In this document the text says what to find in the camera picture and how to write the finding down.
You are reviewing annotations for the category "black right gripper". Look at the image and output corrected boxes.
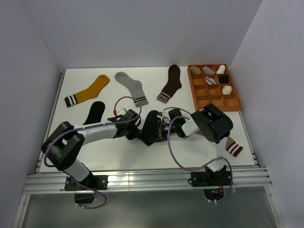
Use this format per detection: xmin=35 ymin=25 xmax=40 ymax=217
xmin=148 ymin=120 xmax=178 ymax=143

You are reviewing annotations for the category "plain black sock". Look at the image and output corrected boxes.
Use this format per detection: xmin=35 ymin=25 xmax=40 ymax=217
xmin=138 ymin=110 xmax=168 ymax=146

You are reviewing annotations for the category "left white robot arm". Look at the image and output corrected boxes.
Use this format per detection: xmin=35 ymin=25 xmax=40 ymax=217
xmin=41 ymin=109 xmax=141 ymax=190

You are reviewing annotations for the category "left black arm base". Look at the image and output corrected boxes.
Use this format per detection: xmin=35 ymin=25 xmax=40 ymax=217
xmin=64 ymin=174 xmax=108 ymax=209

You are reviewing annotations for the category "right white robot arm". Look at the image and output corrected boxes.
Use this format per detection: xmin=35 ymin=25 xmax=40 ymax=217
xmin=164 ymin=104 xmax=233 ymax=185

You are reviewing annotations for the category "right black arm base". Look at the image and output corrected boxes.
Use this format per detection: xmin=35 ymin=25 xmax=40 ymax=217
xmin=188 ymin=166 xmax=231 ymax=200

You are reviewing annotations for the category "black sock with white stripes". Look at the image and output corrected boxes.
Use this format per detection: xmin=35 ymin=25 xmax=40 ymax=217
xmin=83 ymin=101 xmax=105 ymax=125

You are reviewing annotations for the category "brown sock with pink stripes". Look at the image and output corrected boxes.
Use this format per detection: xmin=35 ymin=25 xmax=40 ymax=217
xmin=156 ymin=65 xmax=182 ymax=104

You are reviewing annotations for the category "grey sock with black stripes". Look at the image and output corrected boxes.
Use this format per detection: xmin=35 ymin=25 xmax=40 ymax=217
xmin=114 ymin=72 xmax=149 ymax=107

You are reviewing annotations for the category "orange wooden compartment tray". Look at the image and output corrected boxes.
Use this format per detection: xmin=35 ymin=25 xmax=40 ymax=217
xmin=187 ymin=64 xmax=241 ymax=112

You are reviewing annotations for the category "rolled striped sock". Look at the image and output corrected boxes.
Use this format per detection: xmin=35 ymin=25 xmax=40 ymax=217
xmin=205 ymin=76 xmax=217 ymax=85

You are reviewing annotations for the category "mustard yellow sock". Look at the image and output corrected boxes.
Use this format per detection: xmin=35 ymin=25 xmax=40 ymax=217
xmin=64 ymin=75 xmax=110 ymax=107

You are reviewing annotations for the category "rolled beige sock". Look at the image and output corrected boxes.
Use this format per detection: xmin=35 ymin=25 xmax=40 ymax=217
xmin=190 ymin=66 xmax=202 ymax=75

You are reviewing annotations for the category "tan sock with maroon cuff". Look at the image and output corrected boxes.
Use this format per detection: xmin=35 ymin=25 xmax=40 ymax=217
xmin=197 ymin=129 xmax=244 ymax=158

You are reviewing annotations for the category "rolled cream sock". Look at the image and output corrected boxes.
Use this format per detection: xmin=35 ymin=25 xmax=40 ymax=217
xmin=222 ymin=85 xmax=232 ymax=95

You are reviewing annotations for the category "rolled grey sock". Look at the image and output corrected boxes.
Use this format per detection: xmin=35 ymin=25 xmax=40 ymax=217
xmin=202 ymin=66 xmax=215 ymax=75

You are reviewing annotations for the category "rolled black sock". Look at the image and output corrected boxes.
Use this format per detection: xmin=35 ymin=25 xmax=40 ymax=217
xmin=218 ymin=75 xmax=229 ymax=84

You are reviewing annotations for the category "rolled white sock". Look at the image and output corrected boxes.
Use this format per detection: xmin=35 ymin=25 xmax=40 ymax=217
xmin=217 ymin=65 xmax=226 ymax=74

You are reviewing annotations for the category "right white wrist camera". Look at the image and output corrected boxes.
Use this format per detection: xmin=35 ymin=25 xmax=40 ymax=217
xmin=157 ymin=111 xmax=165 ymax=122

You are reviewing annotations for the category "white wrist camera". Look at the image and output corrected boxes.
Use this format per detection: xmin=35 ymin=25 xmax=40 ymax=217
xmin=157 ymin=111 xmax=165 ymax=122
xmin=113 ymin=108 xmax=127 ymax=116

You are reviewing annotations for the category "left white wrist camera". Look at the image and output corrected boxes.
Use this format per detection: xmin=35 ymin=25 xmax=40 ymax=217
xmin=113 ymin=108 xmax=127 ymax=116

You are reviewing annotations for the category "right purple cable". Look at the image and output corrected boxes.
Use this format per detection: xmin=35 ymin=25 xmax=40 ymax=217
xmin=161 ymin=106 xmax=233 ymax=204

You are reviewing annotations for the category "purple cable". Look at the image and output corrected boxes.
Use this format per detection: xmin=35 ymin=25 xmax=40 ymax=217
xmin=161 ymin=106 xmax=233 ymax=204
xmin=42 ymin=95 xmax=143 ymax=209

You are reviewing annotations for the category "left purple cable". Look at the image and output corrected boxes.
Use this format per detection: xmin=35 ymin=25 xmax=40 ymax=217
xmin=42 ymin=95 xmax=143 ymax=209

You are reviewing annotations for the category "aluminium frame rail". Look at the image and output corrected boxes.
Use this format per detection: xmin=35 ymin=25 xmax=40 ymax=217
xmin=22 ymin=167 xmax=272 ymax=195

